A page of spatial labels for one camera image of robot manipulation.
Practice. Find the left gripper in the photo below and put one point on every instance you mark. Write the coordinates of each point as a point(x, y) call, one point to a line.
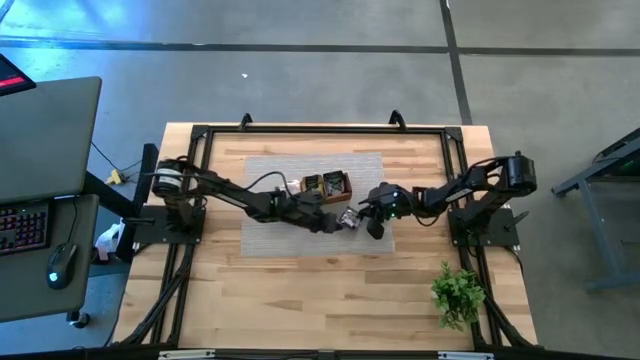
point(310, 215)

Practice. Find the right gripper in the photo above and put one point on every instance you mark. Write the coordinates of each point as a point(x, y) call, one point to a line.
point(395, 205)

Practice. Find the dark blackcurrant tea bag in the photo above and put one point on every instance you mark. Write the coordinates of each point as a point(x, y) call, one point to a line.
point(348, 218)
point(336, 183)

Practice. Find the orange green fruit tea bag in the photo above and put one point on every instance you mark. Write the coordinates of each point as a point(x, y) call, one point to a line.
point(313, 184)

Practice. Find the white orange Tazo tea bag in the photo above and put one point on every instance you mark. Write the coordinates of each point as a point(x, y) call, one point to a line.
point(290, 186)

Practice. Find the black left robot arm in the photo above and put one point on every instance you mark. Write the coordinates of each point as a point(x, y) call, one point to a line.
point(225, 188)

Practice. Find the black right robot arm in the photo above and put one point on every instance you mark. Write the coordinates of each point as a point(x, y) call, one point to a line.
point(450, 188)

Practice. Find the wooden three-compartment box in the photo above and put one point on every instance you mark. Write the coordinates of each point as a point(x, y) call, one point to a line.
point(338, 198)

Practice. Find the grey woven placemat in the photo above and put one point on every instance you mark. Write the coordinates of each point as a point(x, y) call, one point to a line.
point(280, 245)

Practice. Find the green artificial plant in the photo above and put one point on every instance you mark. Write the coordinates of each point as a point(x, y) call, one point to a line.
point(457, 297)

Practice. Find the white bar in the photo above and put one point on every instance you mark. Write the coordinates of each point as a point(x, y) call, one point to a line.
point(465, 356)
point(186, 355)

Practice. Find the black desk foot bar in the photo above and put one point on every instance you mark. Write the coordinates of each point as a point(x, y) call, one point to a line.
point(107, 192)

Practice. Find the grey desk top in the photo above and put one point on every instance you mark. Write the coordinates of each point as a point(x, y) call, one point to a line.
point(45, 140)
point(75, 225)

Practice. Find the black caster wheel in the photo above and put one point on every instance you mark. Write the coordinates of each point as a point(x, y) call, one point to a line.
point(81, 320)

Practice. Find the black computer mouse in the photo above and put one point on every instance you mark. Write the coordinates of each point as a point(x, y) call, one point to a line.
point(61, 265)

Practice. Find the backlit black keyboard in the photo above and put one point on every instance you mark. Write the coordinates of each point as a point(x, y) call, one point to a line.
point(22, 227)

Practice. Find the black desk monitor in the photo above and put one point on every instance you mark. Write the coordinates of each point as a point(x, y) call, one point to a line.
point(12, 77)

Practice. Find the black curved frame bracket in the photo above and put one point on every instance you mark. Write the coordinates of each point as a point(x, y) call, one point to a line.
point(243, 118)
point(397, 116)

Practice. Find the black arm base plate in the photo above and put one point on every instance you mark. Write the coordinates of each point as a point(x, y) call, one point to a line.
point(150, 232)
point(505, 235)

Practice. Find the black upright post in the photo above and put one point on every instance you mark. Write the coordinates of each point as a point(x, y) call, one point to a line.
point(147, 165)

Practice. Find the grey metal cart frame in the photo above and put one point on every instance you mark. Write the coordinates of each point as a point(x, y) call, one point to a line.
point(590, 235)

